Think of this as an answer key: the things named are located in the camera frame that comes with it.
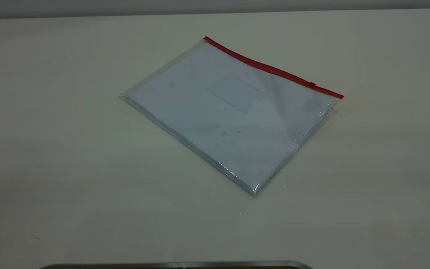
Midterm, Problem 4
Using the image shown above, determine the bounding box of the clear plastic zipper bag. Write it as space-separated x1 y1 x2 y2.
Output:
119 36 345 197

